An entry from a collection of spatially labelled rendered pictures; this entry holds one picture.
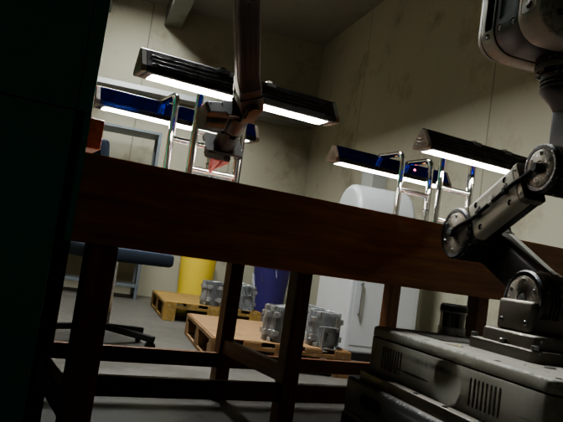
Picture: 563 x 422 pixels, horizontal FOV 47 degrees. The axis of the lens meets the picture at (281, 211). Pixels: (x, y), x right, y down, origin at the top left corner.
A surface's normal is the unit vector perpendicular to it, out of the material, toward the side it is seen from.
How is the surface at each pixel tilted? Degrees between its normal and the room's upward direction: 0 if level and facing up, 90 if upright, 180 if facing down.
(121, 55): 90
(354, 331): 90
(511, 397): 90
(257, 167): 90
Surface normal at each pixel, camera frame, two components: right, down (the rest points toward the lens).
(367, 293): 0.30, -0.04
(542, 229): -0.94, -0.16
